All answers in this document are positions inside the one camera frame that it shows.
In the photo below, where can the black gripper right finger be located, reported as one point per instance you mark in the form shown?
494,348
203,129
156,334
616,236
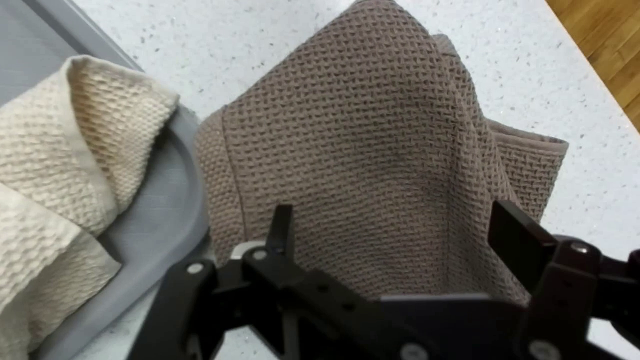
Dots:
521,236

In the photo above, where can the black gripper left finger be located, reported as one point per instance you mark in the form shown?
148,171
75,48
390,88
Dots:
281,230

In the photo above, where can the brown waffle towel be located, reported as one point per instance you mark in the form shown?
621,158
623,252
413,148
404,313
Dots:
372,146

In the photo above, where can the grey tray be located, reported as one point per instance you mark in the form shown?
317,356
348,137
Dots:
160,213

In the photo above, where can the cream waffle towel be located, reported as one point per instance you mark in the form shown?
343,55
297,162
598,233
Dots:
61,166

